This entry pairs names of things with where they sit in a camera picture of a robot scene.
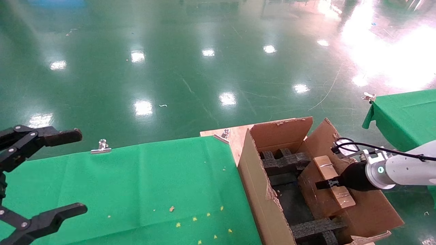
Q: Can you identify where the large green table cloth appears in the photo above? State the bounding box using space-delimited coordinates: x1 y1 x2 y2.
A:
0 135 263 245

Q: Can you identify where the small taped cardboard box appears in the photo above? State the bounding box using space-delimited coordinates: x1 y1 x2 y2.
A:
298 156 356 220

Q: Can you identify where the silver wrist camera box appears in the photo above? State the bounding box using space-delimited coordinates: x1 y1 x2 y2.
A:
336 142 389 165

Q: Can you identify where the large open cardboard carton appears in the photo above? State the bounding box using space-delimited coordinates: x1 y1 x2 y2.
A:
237 117 405 245

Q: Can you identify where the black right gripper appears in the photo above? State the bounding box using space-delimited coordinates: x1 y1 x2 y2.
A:
315 163 370 191

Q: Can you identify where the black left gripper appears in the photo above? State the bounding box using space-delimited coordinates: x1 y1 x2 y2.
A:
0 125 88 245

